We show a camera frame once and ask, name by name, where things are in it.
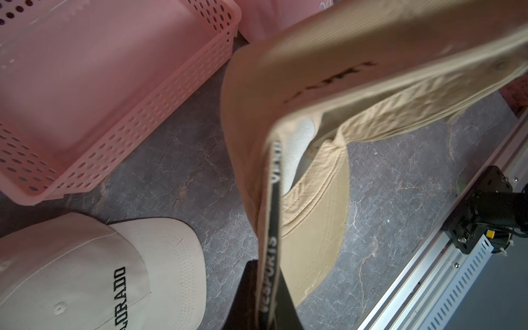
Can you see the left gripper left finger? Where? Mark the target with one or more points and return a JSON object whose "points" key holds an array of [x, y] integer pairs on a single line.
{"points": [[243, 309]]}

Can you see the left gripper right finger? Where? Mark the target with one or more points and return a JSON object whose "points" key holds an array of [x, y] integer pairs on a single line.
{"points": [[284, 316]]}

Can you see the pink perforated plastic basket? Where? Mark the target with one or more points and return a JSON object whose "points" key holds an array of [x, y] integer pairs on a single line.
{"points": [[83, 83]]}

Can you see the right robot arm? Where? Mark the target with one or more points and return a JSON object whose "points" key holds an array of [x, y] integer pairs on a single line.
{"points": [[500, 210]]}

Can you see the pink baseball cap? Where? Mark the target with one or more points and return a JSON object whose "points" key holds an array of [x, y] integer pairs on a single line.
{"points": [[261, 19]]}

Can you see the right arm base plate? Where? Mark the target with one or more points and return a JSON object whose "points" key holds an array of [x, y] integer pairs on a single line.
{"points": [[460, 227]]}

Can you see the aluminium front rail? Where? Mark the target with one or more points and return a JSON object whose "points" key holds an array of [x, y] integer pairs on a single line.
{"points": [[427, 292]]}

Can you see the cream baseball cap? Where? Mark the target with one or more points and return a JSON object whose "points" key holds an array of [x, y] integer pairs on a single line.
{"points": [[74, 272]]}

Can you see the beige cap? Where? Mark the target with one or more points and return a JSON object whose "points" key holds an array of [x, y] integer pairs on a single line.
{"points": [[361, 71]]}

